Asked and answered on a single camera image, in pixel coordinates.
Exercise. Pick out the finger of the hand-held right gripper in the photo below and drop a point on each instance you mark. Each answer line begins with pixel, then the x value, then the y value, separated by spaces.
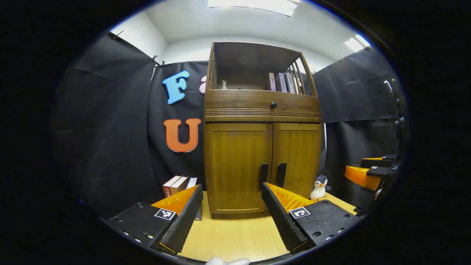
pixel 379 163
pixel 362 176

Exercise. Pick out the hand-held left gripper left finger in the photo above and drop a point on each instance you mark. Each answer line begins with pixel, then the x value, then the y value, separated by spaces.
pixel 183 222

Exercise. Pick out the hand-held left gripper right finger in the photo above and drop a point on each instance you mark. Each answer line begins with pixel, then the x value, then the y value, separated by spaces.
pixel 281 221

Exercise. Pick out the wooden cabinet door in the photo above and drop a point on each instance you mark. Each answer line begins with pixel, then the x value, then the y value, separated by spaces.
pixel 298 154
pixel 235 165

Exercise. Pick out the wooden double-door shoe cabinet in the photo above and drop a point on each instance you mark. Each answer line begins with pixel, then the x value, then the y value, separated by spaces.
pixel 239 110

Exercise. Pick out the wooden cabinet drawer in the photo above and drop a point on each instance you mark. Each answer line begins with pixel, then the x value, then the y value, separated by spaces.
pixel 239 98

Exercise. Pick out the red book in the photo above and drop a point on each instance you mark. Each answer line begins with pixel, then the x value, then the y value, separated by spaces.
pixel 167 187

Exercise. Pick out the penguin plush toy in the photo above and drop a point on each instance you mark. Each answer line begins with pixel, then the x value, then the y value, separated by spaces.
pixel 318 189

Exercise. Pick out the small ceiling light panel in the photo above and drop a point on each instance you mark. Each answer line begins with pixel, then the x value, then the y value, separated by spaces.
pixel 356 43

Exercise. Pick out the white-spined book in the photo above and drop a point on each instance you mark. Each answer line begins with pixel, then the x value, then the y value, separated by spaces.
pixel 290 82

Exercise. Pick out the black backdrop cloth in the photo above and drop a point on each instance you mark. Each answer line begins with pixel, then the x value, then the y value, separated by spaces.
pixel 110 129

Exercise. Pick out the small clear bottle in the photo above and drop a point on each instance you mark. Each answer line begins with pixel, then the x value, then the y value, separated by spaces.
pixel 224 85

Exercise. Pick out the large ceiling light panel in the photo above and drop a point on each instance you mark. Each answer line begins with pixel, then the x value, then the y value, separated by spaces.
pixel 254 5

